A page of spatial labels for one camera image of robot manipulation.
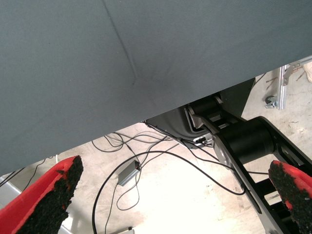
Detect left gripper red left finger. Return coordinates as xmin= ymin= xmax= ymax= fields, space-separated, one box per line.
xmin=0 ymin=155 xmax=84 ymax=234

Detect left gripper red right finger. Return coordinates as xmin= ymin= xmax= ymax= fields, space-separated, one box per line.
xmin=268 ymin=159 xmax=312 ymax=234

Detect white power strip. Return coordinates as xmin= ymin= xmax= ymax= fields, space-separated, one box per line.
xmin=115 ymin=226 xmax=135 ymax=234

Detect grey caster wheel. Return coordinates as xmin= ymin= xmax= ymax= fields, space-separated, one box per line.
xmin=265 ymin=96 xmax=278 ymax=109

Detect grey power adapter box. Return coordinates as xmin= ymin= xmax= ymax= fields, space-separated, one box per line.
xmin=117 ymin=160 xmax=141 ymax=187

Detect aluminium profile leg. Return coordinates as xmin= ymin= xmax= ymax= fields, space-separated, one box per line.
xmin=277 ymin=65 xmax=289 ymax=110

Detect pale beige lump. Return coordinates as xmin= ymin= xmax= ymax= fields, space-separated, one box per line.
xmin=304 ymin=62 xmax=312 ymax=82

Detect dark grey table cloth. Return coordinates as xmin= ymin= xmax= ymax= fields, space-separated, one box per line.
xmin=0 ymin=0 xmax=312 ymax=176

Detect thin black floor cable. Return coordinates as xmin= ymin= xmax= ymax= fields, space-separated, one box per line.
xmin=107 ymin=131 xmax=180 ymax=147
xmin=0 ymin=157 xmax=49 ymax=193
xmin=92 ymin=133 xmax=127 ymax=153

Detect thin black adapter cable loop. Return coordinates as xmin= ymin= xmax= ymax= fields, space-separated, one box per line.
xmin=116 ymin=180 xmax=140 ymax=211

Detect metal corner bracket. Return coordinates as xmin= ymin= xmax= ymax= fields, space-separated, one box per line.
xmin=283 ymin=61 xmax=305 ymax=85

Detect long black floor cable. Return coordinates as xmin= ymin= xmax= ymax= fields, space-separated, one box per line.
xmin=92 ymin=150 xmax=246 ymax=234

